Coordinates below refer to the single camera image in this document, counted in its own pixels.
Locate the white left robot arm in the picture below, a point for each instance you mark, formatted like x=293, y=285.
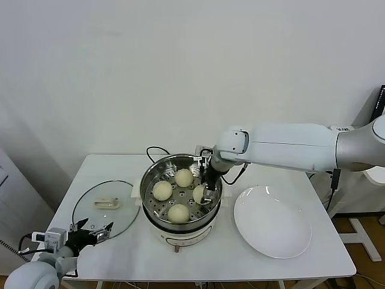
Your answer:
x=33, y=274

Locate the white steamed baozi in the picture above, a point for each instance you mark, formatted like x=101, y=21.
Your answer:
x=184, y=177
x=178, y=213
x=198, y=194
x=162, y=190

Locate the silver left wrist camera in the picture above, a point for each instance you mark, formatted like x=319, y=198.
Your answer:
x=54, y=239

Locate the black open laptop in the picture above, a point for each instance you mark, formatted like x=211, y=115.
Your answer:
x=379, y=99

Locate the round glass pot lid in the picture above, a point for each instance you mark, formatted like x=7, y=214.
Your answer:
x=106, y=203

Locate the large white plate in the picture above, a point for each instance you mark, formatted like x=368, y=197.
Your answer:
x=270, y=222

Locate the perforated stainless steamer basket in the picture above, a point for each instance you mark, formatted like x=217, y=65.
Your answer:
x=156, y=210

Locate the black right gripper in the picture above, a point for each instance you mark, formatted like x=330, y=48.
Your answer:
x=212, y=177

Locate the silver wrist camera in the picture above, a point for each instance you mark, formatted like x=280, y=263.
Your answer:
x=203, y=152
x=54, y=239

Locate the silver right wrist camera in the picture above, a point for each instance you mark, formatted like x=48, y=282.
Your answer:
x=203, y=152

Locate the white side desk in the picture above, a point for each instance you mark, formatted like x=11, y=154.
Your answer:
x=365, y=238

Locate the black power adapter brick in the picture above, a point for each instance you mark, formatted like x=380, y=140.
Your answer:
x=335, y=180

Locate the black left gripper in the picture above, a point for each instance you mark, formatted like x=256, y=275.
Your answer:
x=78, y=241

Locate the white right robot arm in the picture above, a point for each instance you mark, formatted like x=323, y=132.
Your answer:
x=285, y=147

